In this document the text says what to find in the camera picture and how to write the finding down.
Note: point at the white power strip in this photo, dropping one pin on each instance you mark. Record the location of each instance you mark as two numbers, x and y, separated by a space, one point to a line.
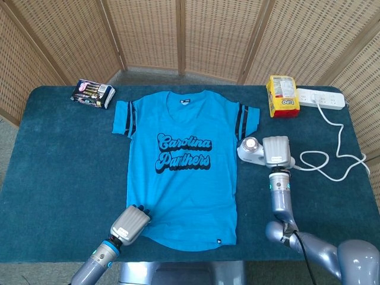
329 98

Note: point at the woven rattan folding screen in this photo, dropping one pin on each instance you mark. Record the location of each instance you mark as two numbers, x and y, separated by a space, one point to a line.
148 29

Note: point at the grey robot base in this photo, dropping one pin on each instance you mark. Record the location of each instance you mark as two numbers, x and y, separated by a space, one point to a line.
178 273

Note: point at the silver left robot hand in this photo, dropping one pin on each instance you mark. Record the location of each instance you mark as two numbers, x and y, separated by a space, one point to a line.
130 222

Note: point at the yellow red snack package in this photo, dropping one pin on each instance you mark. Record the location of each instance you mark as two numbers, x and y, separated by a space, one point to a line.
283 102

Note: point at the blue Carolina Panthers t-shirt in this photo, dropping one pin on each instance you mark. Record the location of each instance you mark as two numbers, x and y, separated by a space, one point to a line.
181 193

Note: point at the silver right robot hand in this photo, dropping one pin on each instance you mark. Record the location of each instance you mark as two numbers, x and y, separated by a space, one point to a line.
276 150

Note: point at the dark snack package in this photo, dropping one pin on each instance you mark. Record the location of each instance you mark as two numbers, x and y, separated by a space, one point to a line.
92 93

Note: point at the teal carpet table cover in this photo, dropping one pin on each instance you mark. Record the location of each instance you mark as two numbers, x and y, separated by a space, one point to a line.
59 163

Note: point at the white handheld garment steamer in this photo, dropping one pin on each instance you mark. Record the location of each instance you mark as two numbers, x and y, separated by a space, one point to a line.
249 153

